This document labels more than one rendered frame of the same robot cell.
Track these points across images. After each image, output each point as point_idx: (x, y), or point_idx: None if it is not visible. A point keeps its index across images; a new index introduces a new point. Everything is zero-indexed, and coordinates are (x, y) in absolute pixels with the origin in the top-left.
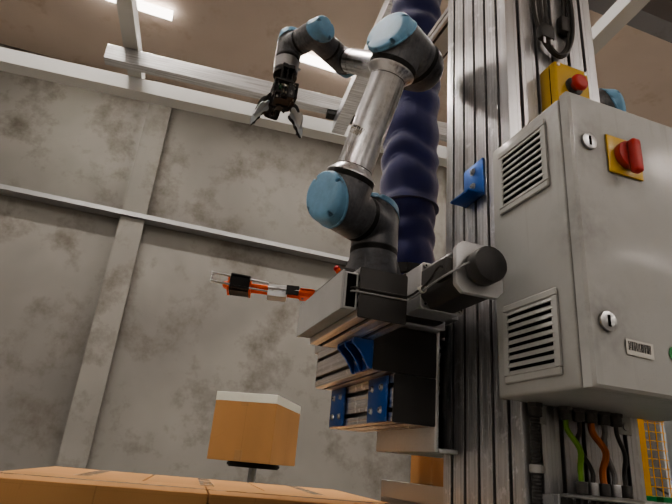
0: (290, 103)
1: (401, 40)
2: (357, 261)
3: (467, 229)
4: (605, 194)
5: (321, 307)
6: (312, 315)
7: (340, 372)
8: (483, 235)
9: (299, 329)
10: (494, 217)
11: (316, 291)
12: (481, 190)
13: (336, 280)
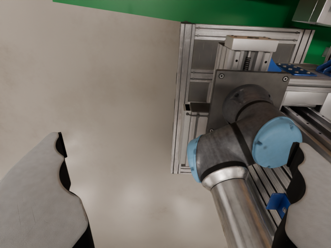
0: None
1: None
2: (230, 123)
3: (277, 181)
4: None
5: (180, 139)
6: (181, 128)
7: (211, 89)
8: (266, 185)
9: (182, 108)
10: (266, 198)
11: (215, 79)
12: (278, 209)
13: (179, 157)
